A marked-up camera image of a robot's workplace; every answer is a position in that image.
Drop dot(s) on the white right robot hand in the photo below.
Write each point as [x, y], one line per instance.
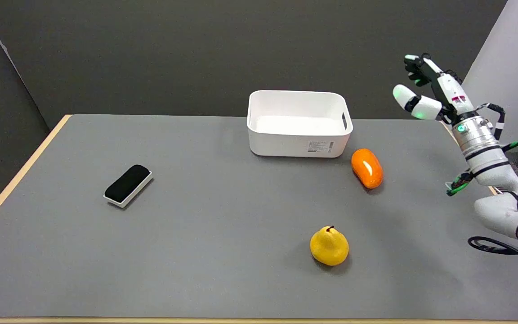
[448, 91]

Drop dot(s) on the orange mango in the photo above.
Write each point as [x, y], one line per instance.
[367, 168]

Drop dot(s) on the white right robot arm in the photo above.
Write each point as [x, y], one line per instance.
[493, 175]

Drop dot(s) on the white plastic bin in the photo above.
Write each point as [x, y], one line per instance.
[299, 123]

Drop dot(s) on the yellow pear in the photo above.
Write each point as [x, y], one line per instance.
[329, 246]

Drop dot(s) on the black whiteboard eraser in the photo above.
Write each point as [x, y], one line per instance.
[127, 185]

